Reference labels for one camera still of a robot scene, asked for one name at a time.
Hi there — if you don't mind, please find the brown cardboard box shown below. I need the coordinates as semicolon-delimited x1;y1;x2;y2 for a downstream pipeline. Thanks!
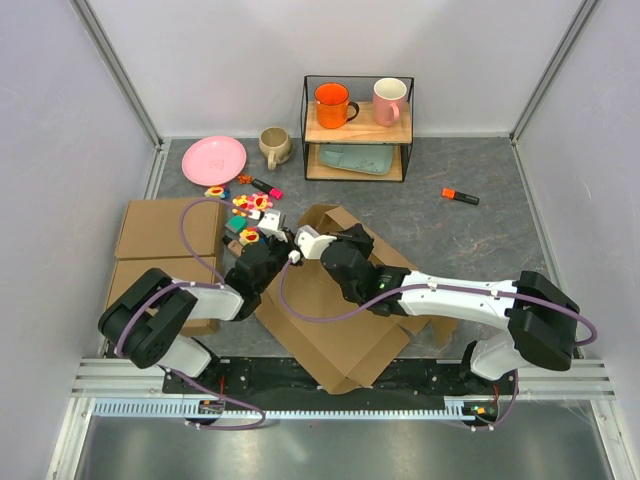
253;202;458;396

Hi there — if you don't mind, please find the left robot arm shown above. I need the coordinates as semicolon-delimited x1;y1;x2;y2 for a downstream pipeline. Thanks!
98;228;295;393

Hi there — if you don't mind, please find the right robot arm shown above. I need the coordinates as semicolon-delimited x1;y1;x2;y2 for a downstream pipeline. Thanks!
319;224;579;394

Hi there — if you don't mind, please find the folded flat cardboard box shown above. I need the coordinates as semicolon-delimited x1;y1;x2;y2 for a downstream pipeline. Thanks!
106;198;225;306

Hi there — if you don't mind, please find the teal block toy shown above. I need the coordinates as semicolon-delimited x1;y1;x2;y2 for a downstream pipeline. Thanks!
225;215;248;235

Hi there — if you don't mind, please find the pink petal smiley toy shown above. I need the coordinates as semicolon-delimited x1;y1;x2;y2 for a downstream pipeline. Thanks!
248;193;273;211

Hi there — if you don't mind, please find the pink highlighter marker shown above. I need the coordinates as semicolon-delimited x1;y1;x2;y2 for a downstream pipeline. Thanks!
251;178;284;200

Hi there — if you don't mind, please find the sunflower toy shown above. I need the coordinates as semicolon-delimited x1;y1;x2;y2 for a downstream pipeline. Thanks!
232;195;250;216

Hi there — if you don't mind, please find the green ceramic tray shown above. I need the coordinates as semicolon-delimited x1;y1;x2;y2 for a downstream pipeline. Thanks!
318;144;394;176

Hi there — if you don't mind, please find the small orange flower toy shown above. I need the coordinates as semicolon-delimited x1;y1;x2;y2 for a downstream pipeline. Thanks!
237;174;253;184

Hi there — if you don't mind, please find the yellow red smiley toy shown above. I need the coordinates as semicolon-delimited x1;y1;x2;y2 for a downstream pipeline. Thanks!
205;185;230;200

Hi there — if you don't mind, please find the orange highlighter marker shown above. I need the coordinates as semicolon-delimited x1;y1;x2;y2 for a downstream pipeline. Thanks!
441;188;480;206

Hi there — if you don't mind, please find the beige ceramic mug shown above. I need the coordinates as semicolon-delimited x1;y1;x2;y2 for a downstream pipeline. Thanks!
259;127;293;171

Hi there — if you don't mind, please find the pink plastic plate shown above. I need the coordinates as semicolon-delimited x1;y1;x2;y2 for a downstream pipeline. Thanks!
181;136;247;187

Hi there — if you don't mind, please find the orange enamel mug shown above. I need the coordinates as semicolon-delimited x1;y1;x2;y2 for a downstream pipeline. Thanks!
314;82;360;129

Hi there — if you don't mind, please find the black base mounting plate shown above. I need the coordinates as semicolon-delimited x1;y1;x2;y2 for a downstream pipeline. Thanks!
195;357;515;398

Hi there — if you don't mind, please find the pink ceramic mug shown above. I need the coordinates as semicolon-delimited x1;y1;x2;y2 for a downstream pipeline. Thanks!
373;77;408;127

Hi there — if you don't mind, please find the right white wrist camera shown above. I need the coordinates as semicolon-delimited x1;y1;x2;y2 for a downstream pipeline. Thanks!
288;225;337;264

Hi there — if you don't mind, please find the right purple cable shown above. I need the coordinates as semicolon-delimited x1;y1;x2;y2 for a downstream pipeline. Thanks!
277;259;598;347

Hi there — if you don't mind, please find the purple cable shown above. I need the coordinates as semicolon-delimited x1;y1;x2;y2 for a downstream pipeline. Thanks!
114;196;254;359
277;259;598;347

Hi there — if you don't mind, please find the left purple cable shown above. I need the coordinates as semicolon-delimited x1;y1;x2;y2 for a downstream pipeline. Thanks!
114;196;254;359

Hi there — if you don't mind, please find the black wire shelf rack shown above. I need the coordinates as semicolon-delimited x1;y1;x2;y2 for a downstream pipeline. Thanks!
300;75;415;182

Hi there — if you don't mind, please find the grey slotted cable duct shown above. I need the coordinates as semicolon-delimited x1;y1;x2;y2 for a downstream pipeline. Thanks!
93;393;474;420

